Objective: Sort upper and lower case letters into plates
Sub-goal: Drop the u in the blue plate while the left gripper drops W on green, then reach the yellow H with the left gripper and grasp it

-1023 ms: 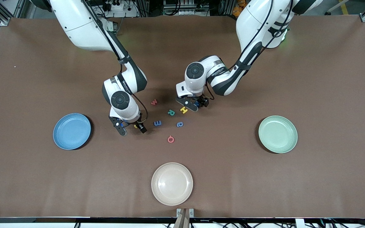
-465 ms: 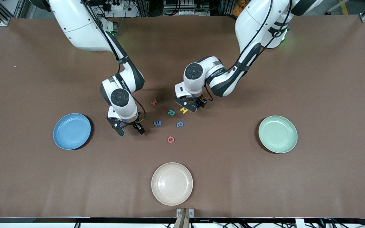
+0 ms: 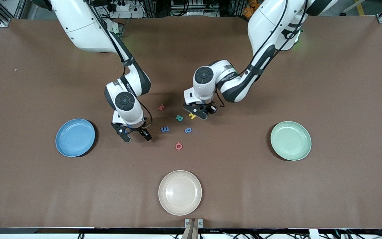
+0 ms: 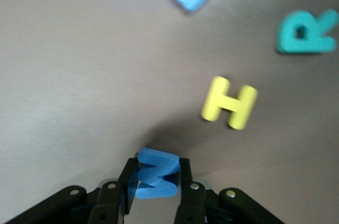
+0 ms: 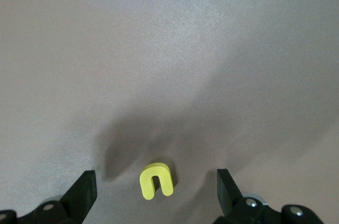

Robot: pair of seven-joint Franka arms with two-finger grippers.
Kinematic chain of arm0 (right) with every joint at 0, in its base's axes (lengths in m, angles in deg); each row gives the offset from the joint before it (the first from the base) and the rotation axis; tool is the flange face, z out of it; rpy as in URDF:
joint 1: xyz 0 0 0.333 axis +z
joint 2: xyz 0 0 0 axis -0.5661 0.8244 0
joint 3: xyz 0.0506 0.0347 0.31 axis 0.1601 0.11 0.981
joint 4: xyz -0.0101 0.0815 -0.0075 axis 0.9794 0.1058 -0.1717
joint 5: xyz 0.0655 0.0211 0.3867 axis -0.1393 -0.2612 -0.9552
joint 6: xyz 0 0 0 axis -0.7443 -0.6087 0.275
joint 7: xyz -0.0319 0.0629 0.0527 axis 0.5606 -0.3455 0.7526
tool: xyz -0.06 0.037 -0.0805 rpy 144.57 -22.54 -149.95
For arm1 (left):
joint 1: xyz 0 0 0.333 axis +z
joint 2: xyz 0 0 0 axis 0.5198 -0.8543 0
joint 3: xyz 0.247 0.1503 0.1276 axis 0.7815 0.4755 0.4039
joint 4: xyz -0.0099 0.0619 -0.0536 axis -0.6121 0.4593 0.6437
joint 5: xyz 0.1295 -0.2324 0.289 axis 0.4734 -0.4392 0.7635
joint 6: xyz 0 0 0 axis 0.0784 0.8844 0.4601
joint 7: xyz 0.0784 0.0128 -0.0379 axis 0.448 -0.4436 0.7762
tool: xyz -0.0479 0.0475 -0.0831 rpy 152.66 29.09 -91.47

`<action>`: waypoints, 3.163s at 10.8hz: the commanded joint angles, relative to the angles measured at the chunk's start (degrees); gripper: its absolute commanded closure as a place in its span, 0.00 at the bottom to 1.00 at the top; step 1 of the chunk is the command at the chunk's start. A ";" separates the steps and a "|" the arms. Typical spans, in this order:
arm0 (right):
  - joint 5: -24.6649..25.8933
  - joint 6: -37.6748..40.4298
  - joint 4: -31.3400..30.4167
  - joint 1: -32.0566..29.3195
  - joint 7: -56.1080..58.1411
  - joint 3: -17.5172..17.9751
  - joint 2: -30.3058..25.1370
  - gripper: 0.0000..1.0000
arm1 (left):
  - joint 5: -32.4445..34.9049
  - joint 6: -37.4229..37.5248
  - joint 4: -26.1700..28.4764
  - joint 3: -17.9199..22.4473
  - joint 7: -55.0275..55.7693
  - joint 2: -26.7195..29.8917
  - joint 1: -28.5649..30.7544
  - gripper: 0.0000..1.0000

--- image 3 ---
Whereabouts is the blue round plate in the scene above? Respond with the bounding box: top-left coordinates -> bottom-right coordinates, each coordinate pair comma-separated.
55,119 -> 96,158

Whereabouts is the beige round plate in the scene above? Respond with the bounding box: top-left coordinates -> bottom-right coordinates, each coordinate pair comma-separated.
158,170 -> 202,216

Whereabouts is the light green round plate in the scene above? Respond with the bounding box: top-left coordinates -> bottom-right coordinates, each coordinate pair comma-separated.
270,121 -> 312,161

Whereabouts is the grey equipment rack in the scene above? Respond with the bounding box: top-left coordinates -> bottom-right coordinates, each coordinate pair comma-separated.
170,0 -> 220,17

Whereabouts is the orange objects heap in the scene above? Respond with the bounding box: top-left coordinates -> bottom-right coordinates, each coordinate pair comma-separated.
242,0 -> 261,19

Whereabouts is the wooden stick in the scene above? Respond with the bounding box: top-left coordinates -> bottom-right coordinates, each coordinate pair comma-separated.
181,218 -> 199,239

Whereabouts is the white power strip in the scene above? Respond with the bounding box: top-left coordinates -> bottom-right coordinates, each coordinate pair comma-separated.
106,0 -> 145,19

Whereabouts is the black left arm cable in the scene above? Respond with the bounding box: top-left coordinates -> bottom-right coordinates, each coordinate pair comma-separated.
215,0 -> 311,108

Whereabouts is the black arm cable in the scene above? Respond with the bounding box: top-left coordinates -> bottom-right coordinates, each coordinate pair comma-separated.
215,0 -> 311,108
85,0 -> 153,130

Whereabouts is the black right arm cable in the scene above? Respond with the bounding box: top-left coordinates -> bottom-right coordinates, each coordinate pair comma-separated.
85,0 -> 153,130

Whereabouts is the small metal bracket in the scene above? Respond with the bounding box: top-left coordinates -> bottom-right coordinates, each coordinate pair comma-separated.
184,218 -> 203,229

